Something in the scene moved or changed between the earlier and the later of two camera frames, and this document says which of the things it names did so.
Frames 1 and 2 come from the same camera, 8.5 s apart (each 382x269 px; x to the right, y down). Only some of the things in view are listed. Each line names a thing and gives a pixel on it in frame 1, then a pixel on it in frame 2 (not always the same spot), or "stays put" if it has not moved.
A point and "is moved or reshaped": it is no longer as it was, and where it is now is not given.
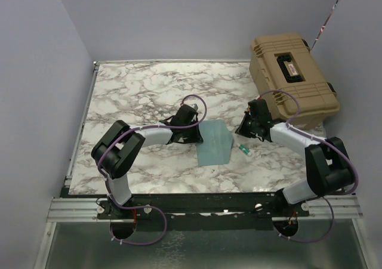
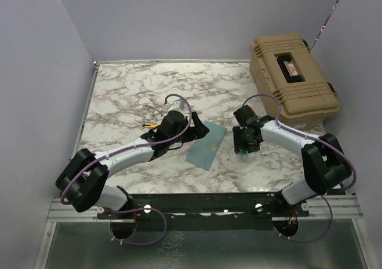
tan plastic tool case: [285, 62] stays put
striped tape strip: [322, 28] stays put
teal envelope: [217, 144] is moved or reshaped
